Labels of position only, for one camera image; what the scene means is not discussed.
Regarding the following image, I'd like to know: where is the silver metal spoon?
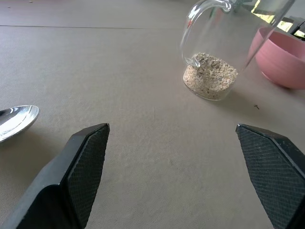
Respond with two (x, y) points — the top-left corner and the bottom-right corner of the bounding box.
(0, 104), (40, 143)

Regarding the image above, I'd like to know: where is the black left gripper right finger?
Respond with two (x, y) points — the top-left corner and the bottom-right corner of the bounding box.
(235, 123), (305, 229)

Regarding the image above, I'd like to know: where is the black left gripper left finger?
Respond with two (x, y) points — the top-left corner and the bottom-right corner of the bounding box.
(0, 123), (111, 229)

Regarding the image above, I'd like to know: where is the pink plastic bowl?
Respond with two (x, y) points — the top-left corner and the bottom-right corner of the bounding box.
(248, 26), (305, 90)

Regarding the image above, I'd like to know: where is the clear glass mug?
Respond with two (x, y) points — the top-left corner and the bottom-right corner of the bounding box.
(179, 0), (296, 102)

